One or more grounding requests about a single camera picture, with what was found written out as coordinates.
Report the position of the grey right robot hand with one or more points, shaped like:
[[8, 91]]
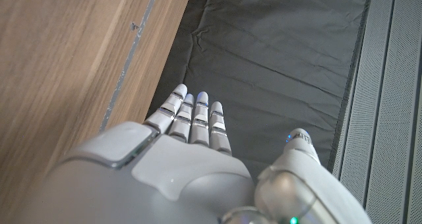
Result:
[[148, 184]]

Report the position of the black backdrop cloth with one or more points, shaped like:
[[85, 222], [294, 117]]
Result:
[[280, 52]]

